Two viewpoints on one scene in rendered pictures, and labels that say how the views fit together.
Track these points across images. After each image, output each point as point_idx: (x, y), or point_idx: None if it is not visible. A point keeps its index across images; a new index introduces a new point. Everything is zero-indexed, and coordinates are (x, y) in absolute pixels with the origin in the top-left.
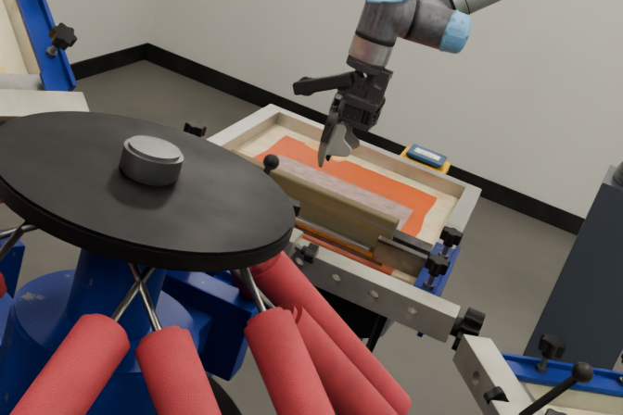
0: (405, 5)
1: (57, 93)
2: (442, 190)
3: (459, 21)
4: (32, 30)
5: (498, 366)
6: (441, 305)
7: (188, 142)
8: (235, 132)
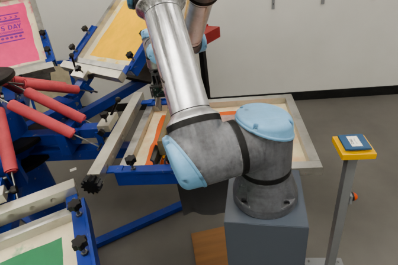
0: (144, 40)
1: (116, 70)
2: (305, 158)
3: (148, 47)
4: (136, 53)
5: (51, 191)
6: (95, 168)
7: (2, 76)
8: (232, 100)
